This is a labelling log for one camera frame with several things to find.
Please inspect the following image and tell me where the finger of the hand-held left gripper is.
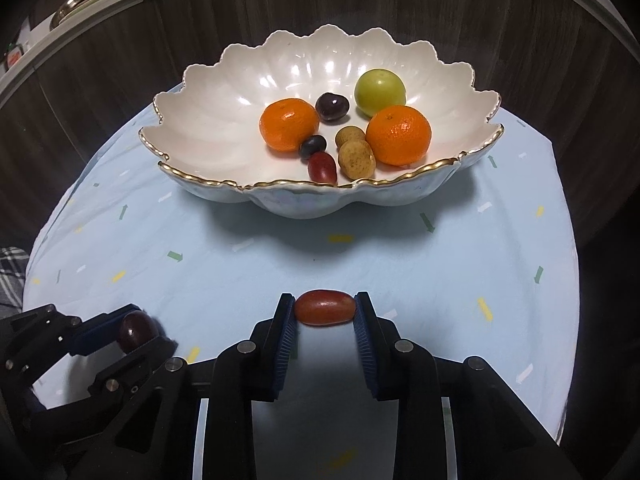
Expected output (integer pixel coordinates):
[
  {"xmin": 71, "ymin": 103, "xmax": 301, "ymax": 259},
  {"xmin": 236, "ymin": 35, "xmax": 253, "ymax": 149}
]
[
  {"xmin": 89, "ymin": 337, "xmax": 179, "ymax": 402},
  {"xmin": 0, "ymin": 304, "xmax": 146, "ymax": 396}
]

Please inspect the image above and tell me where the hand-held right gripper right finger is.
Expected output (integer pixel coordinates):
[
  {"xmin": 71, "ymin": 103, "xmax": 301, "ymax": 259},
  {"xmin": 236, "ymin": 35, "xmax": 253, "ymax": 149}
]
[{"xmin": 354, "ymin": 291, "xmax": 581, "ymax": 480}]

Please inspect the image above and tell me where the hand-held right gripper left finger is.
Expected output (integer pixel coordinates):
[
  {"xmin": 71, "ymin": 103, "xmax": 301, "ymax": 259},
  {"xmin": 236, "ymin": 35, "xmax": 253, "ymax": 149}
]
[{"xmin": 60, "ymin": 294, "xmax": 298, "ymax": 480}]

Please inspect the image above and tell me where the dark plum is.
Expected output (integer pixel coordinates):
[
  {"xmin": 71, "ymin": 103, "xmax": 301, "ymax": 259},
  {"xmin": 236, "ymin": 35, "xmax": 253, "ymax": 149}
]
[
  {"xmin": 315, "ymin": 92, "xmax": 350, "ymax": 123},
  {"xmin": 117, "ymin": 311, "xmax": 160, "ymax": 353}
]

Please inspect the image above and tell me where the red cherry tomato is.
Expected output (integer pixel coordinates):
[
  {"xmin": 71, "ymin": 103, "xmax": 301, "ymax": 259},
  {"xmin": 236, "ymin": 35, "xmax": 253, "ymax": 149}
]
[
  {"xmin": 307, "ymin": 152, "xmax": 337, "ymax": 184},
  {"xmin": 294, "ymin": 289, "xmax": 357, "ymax": 327}
]

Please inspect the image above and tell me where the tan longan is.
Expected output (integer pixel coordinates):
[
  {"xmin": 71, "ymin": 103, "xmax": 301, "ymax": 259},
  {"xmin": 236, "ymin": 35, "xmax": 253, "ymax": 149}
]
[
  {"xmin": 338, "ymin": 140, "xmax": 377, "ymax": 180},
  {"xmin": 334, "ymin": 126, "xmax": 362, "ymax": 148}
]

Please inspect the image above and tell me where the dark blueberry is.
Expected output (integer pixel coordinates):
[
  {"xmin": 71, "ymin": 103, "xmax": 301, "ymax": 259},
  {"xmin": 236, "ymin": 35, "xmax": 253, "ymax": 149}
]
[{"xmin": 299, "ymin": 135, "xmax": 328, "ymax": 161}]

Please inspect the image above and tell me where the orange mandarin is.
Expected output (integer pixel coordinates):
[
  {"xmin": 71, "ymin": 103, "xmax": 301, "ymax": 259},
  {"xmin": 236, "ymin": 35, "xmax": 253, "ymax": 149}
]
[
  {"xmin": 365, "ymin": 105, "xmax": 432, "ymax": 167},
  {"xmin": 259, "ymin": 99, "xmax": 321, "ymax": 154}
]

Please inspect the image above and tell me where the white scalloped bowl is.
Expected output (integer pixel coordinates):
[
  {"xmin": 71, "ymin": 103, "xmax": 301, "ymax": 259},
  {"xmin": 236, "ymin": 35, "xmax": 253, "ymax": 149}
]
[{"xmin": 139, "ymin": 25, "xmax": 505, "ymax": 220}]

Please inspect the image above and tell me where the green apple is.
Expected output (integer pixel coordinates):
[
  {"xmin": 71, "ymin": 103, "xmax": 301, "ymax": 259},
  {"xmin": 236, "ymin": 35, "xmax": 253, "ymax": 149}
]
[{"xmin": 354, "ymin": 70, "xmax": 407, "ymax": 117}]

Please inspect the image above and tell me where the grey striped fringed blanket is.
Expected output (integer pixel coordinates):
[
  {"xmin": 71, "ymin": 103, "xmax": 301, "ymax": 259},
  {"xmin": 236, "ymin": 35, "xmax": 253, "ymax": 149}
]
[{"xmin": 0, "ymin": 246, "xmax": 32, "ymax": 311}]

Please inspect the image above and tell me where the light blue patterned cloth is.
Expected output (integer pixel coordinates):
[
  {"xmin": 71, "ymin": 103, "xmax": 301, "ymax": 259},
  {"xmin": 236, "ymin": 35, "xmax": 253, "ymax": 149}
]
[{"xmin": 22, "ymin": 80, "xmax": 583, "ymax": 441}]

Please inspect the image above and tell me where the steel bowl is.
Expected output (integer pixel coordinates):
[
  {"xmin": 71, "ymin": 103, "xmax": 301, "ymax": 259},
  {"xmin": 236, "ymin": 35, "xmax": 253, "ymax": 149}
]
[{"xmin": 50, "ymin": 0, "xmax": 96, "ymax": 27}]

